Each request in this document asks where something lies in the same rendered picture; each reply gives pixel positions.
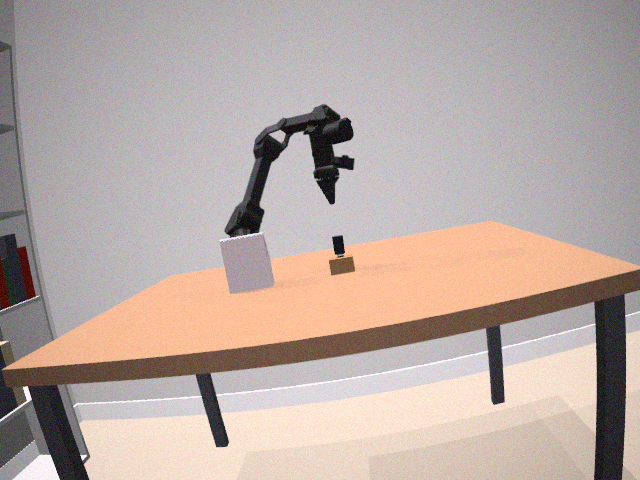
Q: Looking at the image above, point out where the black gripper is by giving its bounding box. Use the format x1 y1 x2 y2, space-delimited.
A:
312 146 340 204

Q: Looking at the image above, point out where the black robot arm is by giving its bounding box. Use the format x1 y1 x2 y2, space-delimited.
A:
224 104 354 238

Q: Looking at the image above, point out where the tan square block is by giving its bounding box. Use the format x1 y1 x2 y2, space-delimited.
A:
329 253 355 276

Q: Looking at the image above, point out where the dark grey cylinder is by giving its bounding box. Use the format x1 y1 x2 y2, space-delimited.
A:
332 235 345 255

